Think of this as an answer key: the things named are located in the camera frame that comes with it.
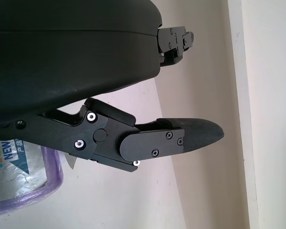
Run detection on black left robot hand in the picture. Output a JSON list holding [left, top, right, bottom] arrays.
[[0, 0, 226, 173]]

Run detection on purple cup with foil lid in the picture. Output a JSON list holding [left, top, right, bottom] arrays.
[[0, 137, 63, 211]]

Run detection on white curved panel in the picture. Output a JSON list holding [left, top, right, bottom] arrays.
[[227, 0, 286, 229]]

